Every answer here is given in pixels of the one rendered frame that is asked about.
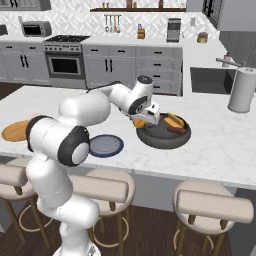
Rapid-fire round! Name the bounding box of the beige stool with wooden legs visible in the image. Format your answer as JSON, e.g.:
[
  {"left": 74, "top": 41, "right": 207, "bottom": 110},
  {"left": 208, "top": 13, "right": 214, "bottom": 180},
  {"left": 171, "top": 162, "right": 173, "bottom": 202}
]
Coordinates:
[
  {"left": 68, "top": 167, "right": 137, "bottom": 256},
  {"left": 171, "top": 179, "right": 255, "bottom": 256},
  {"left": 0, "top": 157, "right": 51, "bottom": 249}
]

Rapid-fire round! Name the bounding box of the blue plate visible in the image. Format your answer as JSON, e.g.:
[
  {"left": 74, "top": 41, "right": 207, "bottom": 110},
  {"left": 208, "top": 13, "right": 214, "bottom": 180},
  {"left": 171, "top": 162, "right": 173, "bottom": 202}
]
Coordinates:
[{"left": 88, "top": 133, "right": 125, "bottom": 159}]

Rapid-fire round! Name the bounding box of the rail with hanging tools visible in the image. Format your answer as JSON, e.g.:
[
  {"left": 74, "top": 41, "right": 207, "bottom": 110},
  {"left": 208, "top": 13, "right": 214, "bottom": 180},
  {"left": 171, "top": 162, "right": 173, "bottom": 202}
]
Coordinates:
[{"left": 103, "top": 13, "right": 122, "bottom": 34}]

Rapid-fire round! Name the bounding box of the potted plant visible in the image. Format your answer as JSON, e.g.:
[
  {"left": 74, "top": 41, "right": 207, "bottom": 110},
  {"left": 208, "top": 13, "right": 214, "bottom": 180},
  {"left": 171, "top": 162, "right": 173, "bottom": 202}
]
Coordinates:
[{"left": 196, "top": 31, "right": 210, "bottom": 44}]

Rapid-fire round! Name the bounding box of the grey cupboard and drawer run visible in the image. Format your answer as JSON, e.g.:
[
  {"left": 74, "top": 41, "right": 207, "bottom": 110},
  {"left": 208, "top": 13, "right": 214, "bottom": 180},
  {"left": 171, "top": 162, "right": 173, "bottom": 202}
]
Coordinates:
[{"left": 81, "top": 44, "right": 184, "bottom": 97}]

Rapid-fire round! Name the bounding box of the steel oven with hob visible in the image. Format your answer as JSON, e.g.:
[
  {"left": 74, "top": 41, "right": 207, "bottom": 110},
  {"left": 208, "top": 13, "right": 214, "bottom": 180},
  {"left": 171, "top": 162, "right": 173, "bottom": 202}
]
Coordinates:
[{"left": 42, "top": 34, "right": 91, "bottom": 90}]

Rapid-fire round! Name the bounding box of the white paper towel roll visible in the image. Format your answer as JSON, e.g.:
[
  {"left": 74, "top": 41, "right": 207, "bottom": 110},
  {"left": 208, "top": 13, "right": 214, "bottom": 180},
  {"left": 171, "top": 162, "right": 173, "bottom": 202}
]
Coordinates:
[{"left": 227, "top": 66, "right": 256, "bottom": 114}]

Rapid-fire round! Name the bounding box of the dark grey bowl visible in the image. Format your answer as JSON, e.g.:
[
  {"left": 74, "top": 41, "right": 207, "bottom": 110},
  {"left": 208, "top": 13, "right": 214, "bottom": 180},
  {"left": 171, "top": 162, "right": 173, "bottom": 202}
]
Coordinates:
[{"left": 135, "top": 112, "right": 192, "bottom": 150}]

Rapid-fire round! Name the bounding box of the grey toaster oven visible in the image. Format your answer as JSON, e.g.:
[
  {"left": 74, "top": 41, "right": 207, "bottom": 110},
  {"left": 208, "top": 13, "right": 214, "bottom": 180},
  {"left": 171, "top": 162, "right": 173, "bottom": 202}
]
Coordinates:
[{"left": 18, "top": 15, "right": 53, "bottom": 38}]

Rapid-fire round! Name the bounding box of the dark red sausage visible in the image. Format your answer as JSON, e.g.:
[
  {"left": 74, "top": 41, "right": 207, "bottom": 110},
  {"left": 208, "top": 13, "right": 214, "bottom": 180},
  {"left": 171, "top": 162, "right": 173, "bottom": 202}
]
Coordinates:
[{"left": 166, "top": 125, "right": 188, "bottom": 135}]

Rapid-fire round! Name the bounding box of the soap dispenser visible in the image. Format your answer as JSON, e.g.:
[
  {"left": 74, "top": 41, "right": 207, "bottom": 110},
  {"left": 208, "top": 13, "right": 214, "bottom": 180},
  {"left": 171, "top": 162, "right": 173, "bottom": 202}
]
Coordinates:
[{"left": 222, "top": 51, "right": 233, "bottom": 65}]

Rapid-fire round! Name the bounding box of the wooden shelf with bottles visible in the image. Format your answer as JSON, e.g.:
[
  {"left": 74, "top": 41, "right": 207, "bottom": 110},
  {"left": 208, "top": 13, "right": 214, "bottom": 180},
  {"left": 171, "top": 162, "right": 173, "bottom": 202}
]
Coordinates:
[{"left": 89, "top": 0, "right": 187, "bottom": 13}]

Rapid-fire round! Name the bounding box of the wooden knife block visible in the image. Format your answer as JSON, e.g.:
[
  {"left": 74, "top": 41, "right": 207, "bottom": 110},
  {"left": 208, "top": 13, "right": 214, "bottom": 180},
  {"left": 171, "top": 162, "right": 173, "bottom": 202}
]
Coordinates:
[{"left": 136, "top": 23, "right": 147, "bottom": 40}]

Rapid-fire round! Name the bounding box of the grey tap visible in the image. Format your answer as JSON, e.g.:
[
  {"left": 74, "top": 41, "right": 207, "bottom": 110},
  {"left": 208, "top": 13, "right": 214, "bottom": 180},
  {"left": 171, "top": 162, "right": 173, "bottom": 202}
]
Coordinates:
[{"left": 215, "top": 57, "right": 248, "bottom": 68}]

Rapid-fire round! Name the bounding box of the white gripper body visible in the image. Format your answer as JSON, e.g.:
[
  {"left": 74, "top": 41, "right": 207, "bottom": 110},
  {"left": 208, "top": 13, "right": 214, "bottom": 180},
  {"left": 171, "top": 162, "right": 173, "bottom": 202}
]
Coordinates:
[{"left": 131, "top": 112, "right": 161, "bottom": 127}]

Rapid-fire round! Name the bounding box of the grey wall cupboard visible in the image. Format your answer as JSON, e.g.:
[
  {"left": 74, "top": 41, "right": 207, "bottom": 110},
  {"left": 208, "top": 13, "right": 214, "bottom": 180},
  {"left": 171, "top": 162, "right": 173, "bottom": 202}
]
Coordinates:
[{"left": 0, "top": 0, "right": 52, "bottom": 12}]

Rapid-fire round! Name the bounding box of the dark sink basin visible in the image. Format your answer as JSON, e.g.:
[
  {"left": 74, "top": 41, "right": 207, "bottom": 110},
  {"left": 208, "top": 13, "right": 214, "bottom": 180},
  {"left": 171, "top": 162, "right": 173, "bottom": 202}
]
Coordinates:
[{"left": 189, "top": 66, "right": 238, "bottom": 96}]

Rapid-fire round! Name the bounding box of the orange bun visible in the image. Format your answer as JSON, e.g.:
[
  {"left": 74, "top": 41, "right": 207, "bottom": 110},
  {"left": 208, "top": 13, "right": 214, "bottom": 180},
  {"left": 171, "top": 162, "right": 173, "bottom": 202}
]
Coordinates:
[
  {"left": 166, "top": 112, "right": 186, "bottom": 130},
  {"left": 132, "top": 119, "right": 147, "bottom": 129}
]

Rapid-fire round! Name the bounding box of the grey coffee machine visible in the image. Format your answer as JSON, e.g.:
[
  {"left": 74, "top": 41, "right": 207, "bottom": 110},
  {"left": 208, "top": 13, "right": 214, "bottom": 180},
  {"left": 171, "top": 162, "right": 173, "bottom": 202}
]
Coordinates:
[{"left": 166, "top": 17, "right": 183, "bottom": 44}]

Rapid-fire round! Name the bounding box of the orange wooden plate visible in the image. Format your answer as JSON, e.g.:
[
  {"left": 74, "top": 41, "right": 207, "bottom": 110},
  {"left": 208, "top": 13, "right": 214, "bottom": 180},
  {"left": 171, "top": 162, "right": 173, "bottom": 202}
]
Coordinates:
[{"left": 1, "top": 119, "right": 33, "bottom": 143}]

